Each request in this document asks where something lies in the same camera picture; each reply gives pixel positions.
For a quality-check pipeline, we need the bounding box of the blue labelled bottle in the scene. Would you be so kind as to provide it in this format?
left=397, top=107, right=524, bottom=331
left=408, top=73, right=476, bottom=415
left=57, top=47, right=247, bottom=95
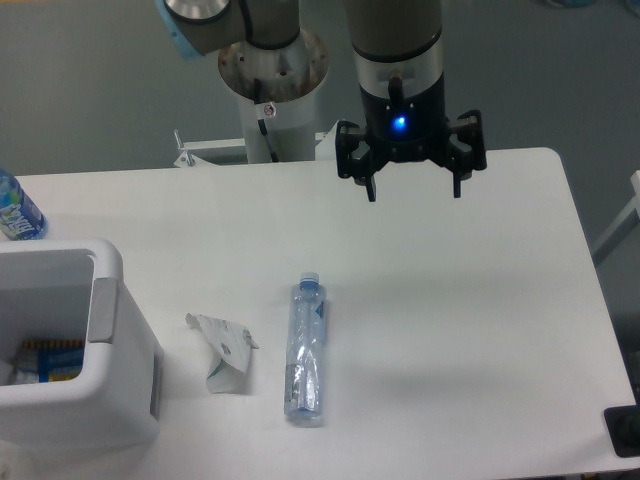
left=1, top=169, right=48, bottom=241

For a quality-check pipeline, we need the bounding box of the white trash can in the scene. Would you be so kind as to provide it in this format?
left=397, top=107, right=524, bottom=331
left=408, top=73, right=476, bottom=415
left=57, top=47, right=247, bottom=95
left=1, top=239, right=163, bottom=449

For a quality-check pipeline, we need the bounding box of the white frame at right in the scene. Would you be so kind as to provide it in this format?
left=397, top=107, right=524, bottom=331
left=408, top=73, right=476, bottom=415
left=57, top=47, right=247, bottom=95
left=591, top=170, right=639, bottom=268

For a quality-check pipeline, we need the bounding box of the white pedestal base frame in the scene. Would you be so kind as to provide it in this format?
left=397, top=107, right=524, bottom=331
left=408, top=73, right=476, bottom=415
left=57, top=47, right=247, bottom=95
left=173, top=128, right=335, bottom=168

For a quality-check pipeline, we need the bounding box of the blue snack wrapper in bin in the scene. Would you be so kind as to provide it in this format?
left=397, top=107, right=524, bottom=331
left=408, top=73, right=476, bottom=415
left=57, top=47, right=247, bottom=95
left=12, top=339, right=85, bottom=385

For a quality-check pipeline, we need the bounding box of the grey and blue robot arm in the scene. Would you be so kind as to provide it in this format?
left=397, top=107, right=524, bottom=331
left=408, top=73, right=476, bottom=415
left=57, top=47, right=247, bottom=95
left=156, top=1, right=487, bottom=197

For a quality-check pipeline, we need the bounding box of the white paper carton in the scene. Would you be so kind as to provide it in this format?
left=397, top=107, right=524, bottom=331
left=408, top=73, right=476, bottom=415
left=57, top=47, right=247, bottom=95
left=185, top=313, right=259, bottom=394

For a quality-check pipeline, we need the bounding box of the clear plastic water bottle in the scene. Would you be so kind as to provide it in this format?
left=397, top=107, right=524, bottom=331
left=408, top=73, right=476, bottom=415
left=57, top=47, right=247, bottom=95
left=283, top=272, right=327, bottom=427

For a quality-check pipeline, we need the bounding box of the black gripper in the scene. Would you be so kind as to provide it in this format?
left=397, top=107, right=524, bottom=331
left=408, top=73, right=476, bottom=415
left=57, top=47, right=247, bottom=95
left=335, top=76, right=487, bottom=202

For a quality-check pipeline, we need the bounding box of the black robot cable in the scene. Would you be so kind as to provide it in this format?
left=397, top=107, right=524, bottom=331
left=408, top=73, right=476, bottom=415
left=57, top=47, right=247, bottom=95
left=252, top=77, right=281, bottom=164

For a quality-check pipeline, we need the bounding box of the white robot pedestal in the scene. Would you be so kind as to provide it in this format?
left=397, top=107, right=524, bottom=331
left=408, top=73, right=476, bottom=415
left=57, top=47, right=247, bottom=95
left=218, top=29, right=329, bottom=146

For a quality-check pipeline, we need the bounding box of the black device at table edge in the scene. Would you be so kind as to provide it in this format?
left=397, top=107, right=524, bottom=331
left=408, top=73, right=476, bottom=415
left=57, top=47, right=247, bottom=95
left=604, top=405, right=639, bottom=458

